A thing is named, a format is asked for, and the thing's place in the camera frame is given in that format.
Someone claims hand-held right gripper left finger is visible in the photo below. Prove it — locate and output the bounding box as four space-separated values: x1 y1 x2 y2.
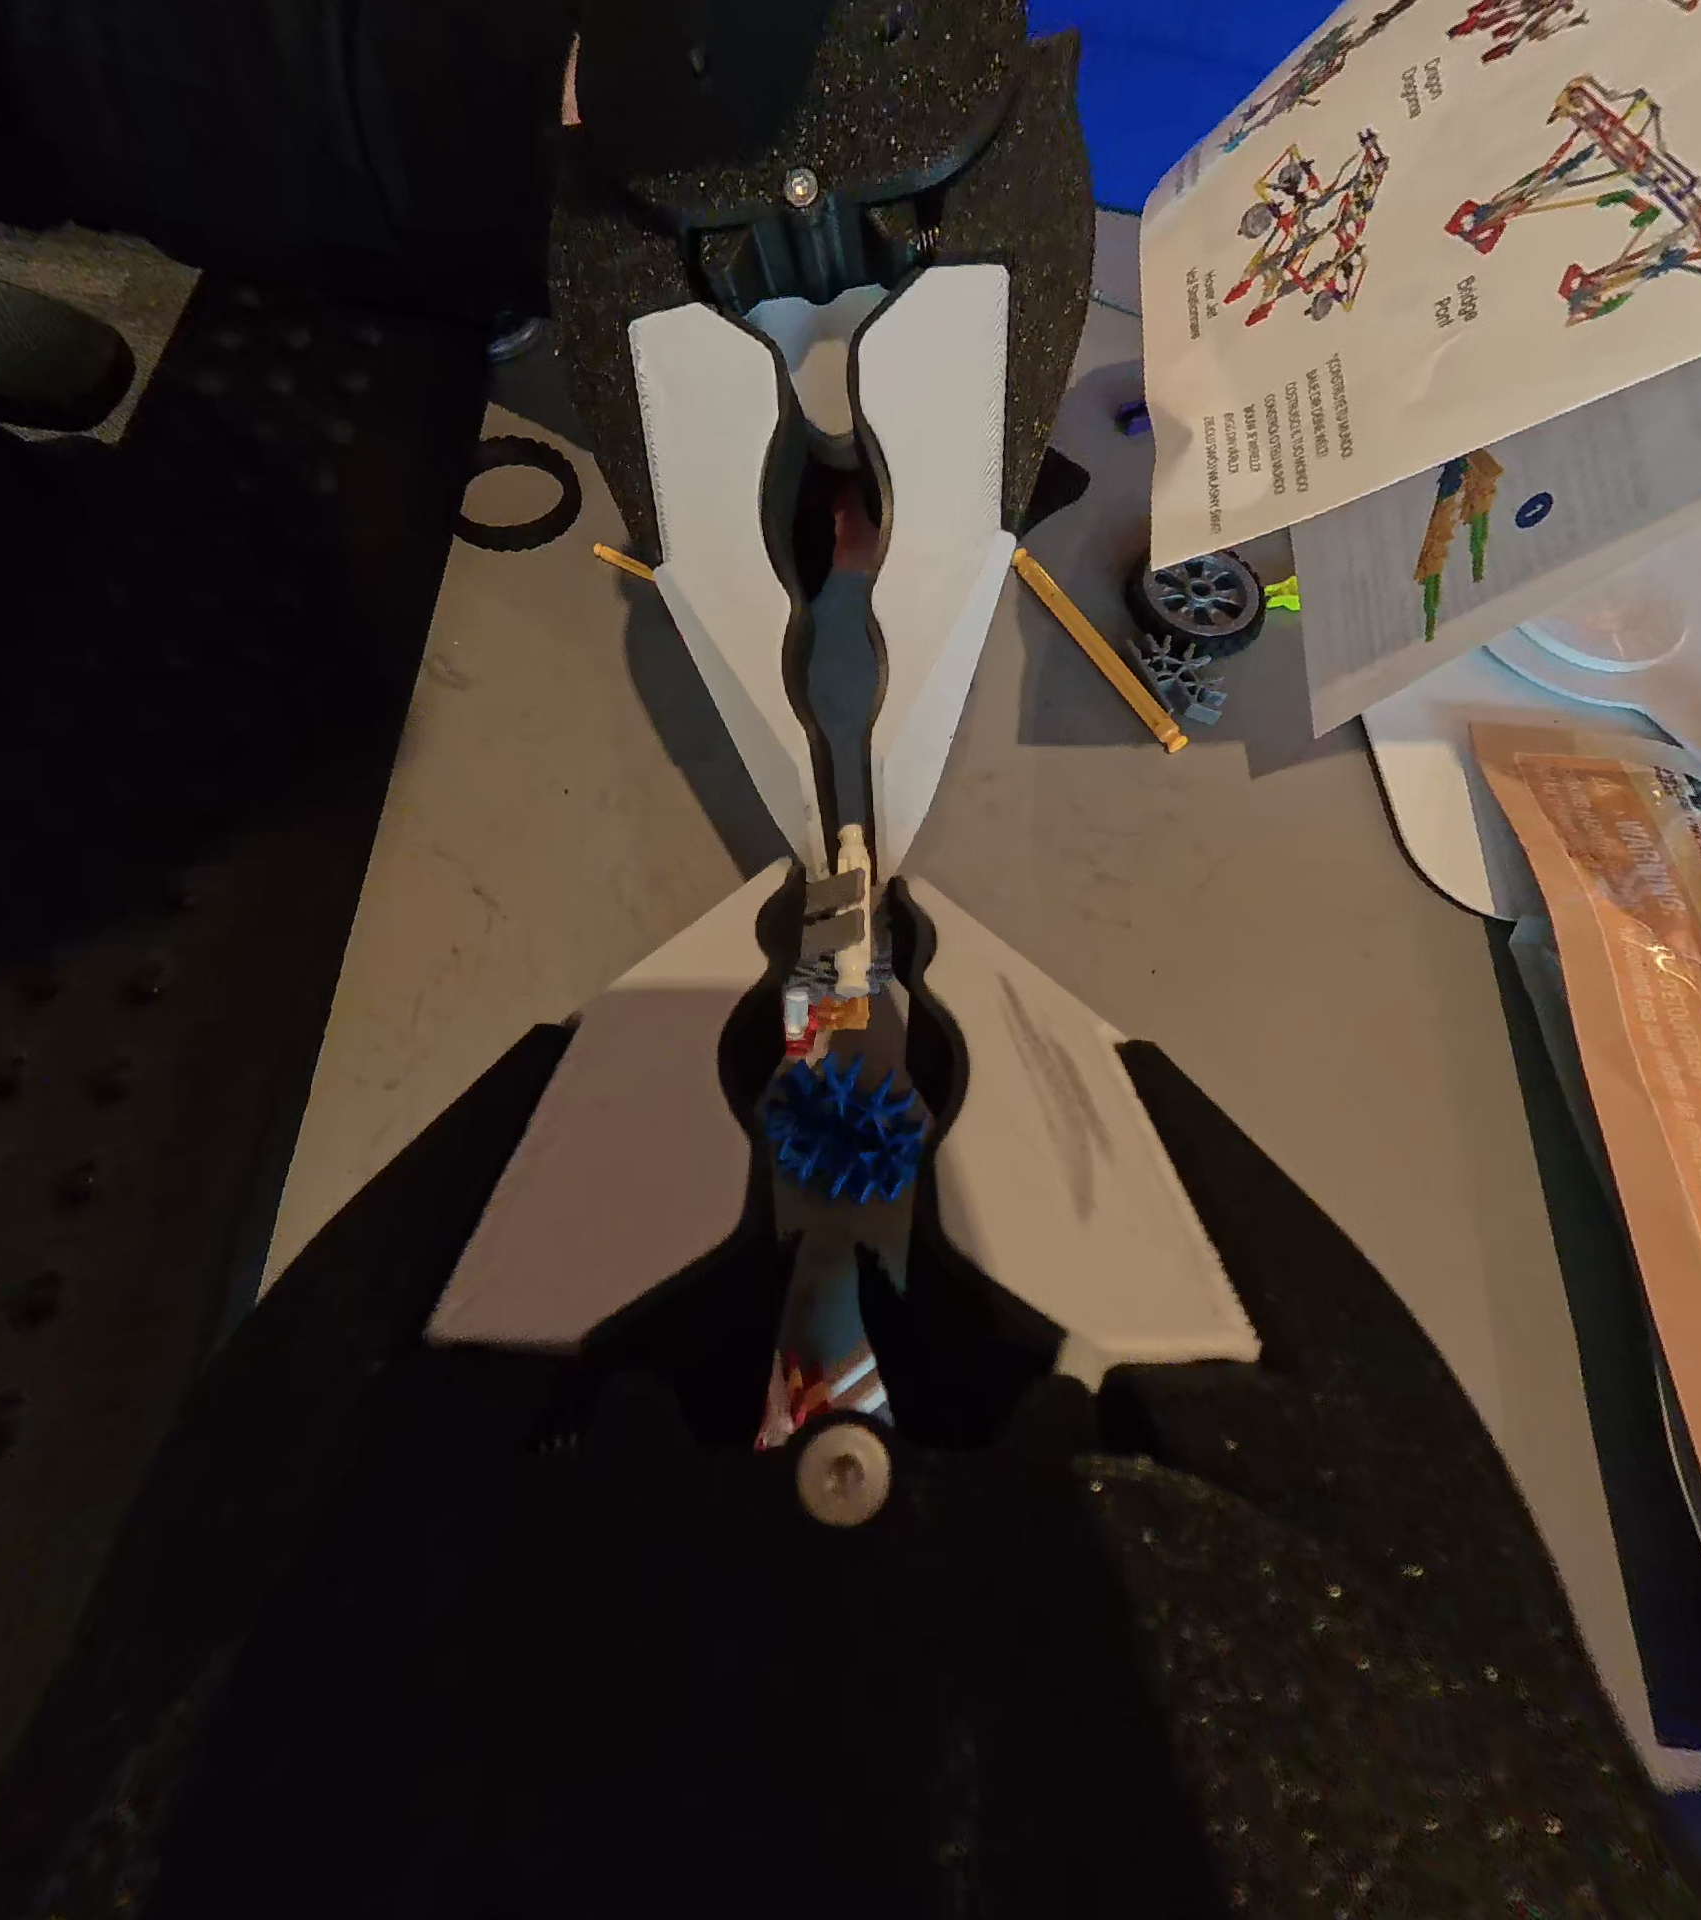
424 863 810 1447

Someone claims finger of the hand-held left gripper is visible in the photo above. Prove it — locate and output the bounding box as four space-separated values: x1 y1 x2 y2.
629 303 822 872
846 263 1021 875

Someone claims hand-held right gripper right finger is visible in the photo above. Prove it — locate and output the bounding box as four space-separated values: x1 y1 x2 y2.
889 873 1267 1447

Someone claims person's left hand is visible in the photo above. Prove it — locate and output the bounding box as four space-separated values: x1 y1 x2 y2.
816 461 882 580

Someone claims long yellow toy rod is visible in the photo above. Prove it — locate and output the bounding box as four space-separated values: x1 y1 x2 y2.
1013 545 1190 755

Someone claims black toy tire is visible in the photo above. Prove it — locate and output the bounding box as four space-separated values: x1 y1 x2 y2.
453 434 585 553

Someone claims grey toy wheel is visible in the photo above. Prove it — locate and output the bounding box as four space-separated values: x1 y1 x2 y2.
1124 547 1267 654

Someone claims grey snowflake toy connector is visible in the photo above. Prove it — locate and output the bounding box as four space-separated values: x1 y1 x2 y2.
1126 630 1231 731

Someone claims toy instruction booklet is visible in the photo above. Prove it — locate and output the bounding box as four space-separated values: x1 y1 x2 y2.
1138 0 1701 737

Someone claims black perforated board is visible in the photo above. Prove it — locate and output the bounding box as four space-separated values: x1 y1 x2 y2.
0 269 493 1920

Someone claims printed toy set bag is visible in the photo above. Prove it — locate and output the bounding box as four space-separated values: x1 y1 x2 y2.
1469 719 1701 1810

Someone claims white book stand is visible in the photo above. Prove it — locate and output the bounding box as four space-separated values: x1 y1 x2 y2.
1365 314 1701 920

